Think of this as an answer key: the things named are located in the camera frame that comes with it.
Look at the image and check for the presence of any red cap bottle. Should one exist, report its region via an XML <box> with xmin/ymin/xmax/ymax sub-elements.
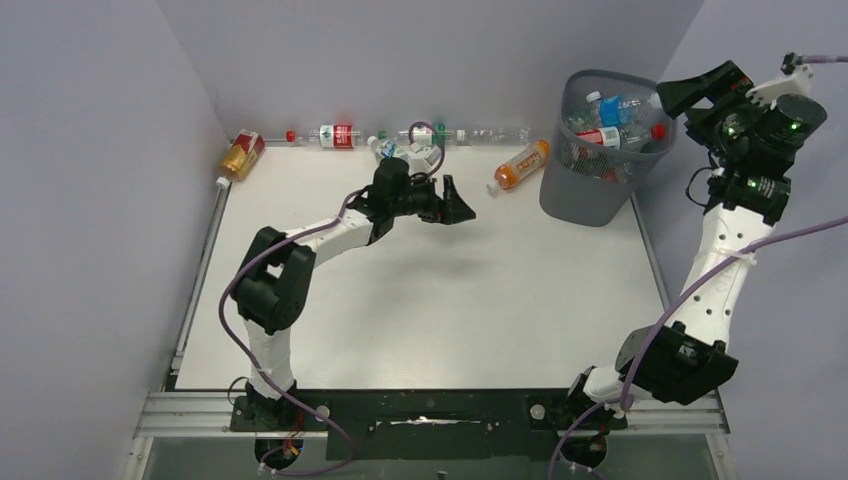
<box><xmin>283</xmin><ymin>123</ymin><xmax>363</xmax><ymax>150</ymax></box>

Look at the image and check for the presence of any aluminium frame rail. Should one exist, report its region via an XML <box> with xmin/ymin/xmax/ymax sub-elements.
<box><xmin>135</xmin><ymin>391</ymin><xmax>233</xmax><ymax>438</ymax></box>

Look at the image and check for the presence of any clear bottle blue label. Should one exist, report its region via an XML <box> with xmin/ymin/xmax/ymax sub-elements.
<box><xmin>585</xmin><ymin>91</ymin><xmax>663</xmax><ymax>128</ymax></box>

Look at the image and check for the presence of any green cap bottle at wall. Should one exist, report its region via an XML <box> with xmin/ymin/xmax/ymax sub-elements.
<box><xmin>377</xmin><ymin>123</ymin><xmax>458</xmax><ymax>148</ymax></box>

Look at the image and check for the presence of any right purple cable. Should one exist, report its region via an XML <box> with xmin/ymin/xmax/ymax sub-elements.
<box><xmin>546</xmin><ymin>54</ymin><xmax>848</xmax><ymax>480</ymax></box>

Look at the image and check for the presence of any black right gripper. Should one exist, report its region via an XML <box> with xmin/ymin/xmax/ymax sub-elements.
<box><xmin>655</xmin><ymin>62</ymin><xmax>770</xmax><ymax>158</ymax></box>

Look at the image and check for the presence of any orange juice bottle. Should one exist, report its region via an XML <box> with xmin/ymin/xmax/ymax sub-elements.
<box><xmin>486</xmin><ymin>140</ymin><xmax>550</xmax><ymax>195</ymax></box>

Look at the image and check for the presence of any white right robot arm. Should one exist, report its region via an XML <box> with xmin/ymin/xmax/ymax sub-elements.
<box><xmin>562</xmin><ymin>53</ymin><xmax>827</xmax><ymax>427</ymax></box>

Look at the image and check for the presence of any crushed bottle white blue label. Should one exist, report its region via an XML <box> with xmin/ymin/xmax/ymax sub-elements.
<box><xmin>367</xmin><ymin>136</ymin><xmax>413</xmax><ymax>166</ymax></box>

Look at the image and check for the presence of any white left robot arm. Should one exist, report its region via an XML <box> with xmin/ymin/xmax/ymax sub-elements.
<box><xmin>218</xmin><ymin>158</ymin><xmax>476</xmax><ymax>426</ymax></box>

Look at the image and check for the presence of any amber tea bottle red label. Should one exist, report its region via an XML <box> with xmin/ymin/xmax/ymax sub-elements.
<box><xmin>216</xmin><ymin>130</ymin><xmax>266</xmax><ymax>189</ymax></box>

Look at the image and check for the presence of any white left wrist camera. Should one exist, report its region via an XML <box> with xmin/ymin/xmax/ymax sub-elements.
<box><xmin>402</xmin><ymin>146</ymin><xmax>442</xmax><ymax>174</ymax></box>

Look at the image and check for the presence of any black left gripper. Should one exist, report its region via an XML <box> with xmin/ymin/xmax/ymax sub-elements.
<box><xmin>390</xmin><ymin>173</ymin><xmax>475</xmax><ymax>225</ymax></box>

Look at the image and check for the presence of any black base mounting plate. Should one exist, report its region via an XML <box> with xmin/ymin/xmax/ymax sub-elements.
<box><xmin>229</xmin><ymin>389</ymin><xmax>628</xmax><ymax>468</ymax></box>

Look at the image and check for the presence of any red label bottle blue picture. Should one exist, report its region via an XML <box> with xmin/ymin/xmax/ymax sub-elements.
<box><xmin>576</xmin><ymin>122</ymin><xmax>667</xmax><ymax>152</ymax></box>

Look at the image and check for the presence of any grey mesh waste bin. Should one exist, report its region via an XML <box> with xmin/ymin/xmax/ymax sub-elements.
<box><xmin>539</xmin><ymin>69</ymin><xmax>677</xmax><ymax>227</ymax></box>

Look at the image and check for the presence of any green tea label bottle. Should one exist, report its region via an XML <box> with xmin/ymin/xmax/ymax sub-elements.
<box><xmin>563</xmin><ymin>109</ymin><xmax>598</xmax><ymax>134</ymax></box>

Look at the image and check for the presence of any red label Nongfu water bottle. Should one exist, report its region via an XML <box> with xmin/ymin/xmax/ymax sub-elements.
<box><xmin>587</xmin><ymin>162</ymin><xmax>633</xmax><ymax>184</ymax></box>

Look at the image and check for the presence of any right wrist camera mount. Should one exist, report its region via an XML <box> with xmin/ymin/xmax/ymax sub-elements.
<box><xmin>745</xmin><ymin>52</ymin><xmax>814</xmax><ymax>107</ymax></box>

